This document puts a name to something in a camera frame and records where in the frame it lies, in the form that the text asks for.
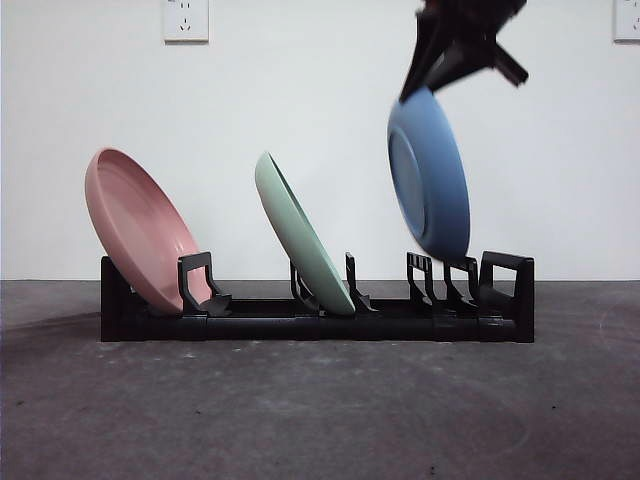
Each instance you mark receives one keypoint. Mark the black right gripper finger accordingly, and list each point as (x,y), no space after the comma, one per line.
(457,62)
(422,55)

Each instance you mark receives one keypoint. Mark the blue plate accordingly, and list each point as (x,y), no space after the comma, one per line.
(445,175)

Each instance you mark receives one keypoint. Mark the green plate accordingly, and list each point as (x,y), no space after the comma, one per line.
(295,230)

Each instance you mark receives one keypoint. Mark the pink plate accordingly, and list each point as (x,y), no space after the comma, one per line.
(135,225)

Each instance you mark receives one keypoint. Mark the black dish rack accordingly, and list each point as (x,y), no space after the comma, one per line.
(300,330)

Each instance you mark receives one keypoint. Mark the white wall socket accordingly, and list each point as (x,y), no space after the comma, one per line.
(628,22)
(186,22)

